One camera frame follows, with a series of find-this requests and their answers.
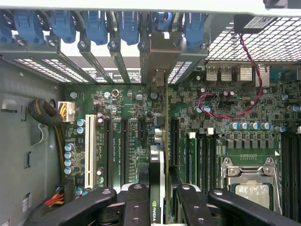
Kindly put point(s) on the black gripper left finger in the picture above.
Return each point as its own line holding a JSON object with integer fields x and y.
{"x": 136, "y": 207}

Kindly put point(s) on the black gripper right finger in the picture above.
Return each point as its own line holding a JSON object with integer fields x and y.
{"x": 192, "y": 207}

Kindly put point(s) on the black RAM slot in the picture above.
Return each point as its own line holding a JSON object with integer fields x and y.
{"x": 207, "y": 162}
{"x": 200, "y": 162}

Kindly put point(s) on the installed green RAM stick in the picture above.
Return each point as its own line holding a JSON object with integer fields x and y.
{"x": 191, "y": 160}

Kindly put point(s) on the metal CPU socket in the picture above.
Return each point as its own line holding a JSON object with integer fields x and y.
{"x": 227, "y": 169}

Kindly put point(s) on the long PCIe expansion slot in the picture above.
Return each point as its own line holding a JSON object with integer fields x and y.
{"x": 108, "y": 153}
{"x": 175, "y": 141}
{"x": 124, "y": 153}

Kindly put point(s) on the installed silver CPU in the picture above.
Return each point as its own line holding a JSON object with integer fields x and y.
{"x": 251, "y": 193}

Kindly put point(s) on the white PCI expansion slot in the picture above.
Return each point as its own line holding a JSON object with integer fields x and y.
{"x": 90, "y": 153}

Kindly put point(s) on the short PCIe expansion slot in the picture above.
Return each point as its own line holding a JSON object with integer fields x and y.
{"x": 142, "y": 129}

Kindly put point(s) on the green motherboard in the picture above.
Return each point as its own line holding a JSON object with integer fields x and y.
{"x": 131, "y": 99}

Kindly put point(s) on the white power connector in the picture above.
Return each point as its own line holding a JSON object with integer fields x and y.
{"x": 69, "y": 110}

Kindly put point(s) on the silver rear port housing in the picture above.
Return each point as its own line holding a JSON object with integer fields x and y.
{"x": 264, "y": 75}
{"x": 226, "y": 74}
{"x": 212, "y": 74}
{"x": 246, "y": 73}

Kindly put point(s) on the black open PC case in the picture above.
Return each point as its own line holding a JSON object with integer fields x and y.
{"x": 14, "y": 146}

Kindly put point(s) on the blue rear port connector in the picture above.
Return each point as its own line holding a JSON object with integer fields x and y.
{"x": 281, "y": 74}

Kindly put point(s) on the blue slot retention clip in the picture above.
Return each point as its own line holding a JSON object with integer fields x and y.
{"x": 194, "y": 30}
{"x": 63, "y": 26}
{"x": 164, "y": 21}
{"x": 96, "y": 28}
{"x": 28, "y": 26}
{"x": 4, "y": 33}
{"x": 129, "y": 28}

